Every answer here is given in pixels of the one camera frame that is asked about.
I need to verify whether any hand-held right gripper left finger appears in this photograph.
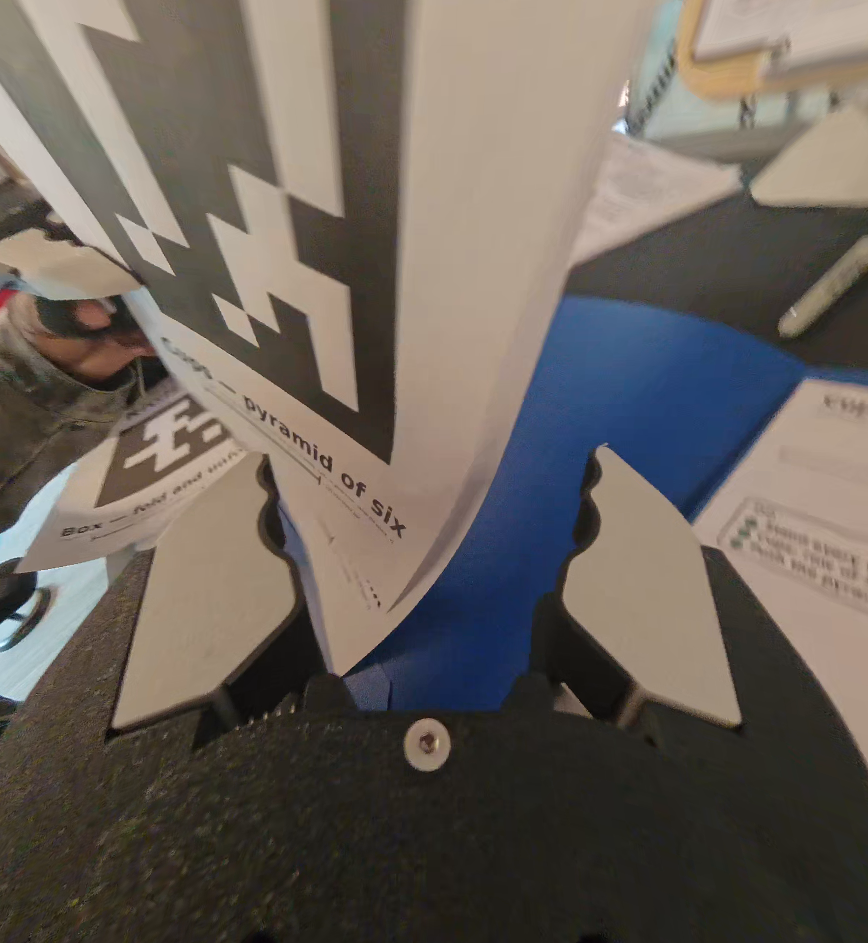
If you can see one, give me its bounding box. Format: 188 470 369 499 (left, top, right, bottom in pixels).
108 451 308 747

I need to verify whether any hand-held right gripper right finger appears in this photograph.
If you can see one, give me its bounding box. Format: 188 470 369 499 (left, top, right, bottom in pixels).
532 444 744 732

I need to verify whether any marker-printed task paper sheet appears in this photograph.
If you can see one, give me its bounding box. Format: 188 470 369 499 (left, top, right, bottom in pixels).
0 0 663 677

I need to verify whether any black desk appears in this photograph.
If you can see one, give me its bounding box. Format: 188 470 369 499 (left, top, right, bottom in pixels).
567 177 868 377

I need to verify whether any small-marker paper sheet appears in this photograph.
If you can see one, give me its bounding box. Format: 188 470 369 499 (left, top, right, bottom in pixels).
14 394 266 574

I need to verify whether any white instruction paper sheet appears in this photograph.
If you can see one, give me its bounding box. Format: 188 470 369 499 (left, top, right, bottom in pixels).
692 377 868 819

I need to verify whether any person's upper body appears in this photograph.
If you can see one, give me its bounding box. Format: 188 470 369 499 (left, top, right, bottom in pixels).
0 291 163 546

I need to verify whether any grey marker pen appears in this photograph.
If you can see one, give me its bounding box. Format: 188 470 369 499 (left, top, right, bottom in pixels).
776 234 868 340

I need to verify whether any white printed paper sheet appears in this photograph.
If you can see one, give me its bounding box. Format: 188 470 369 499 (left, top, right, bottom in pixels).
570 133 744 270

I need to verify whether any white cardboard sheet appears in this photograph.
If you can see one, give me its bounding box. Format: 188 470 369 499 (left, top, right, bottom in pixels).
749 92 868 211

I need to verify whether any pale green box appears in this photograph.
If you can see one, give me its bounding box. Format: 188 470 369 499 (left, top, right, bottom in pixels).
625 0 811 148

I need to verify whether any yellow plastic tray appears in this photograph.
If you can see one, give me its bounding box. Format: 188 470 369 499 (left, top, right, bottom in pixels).
677 0 868 100

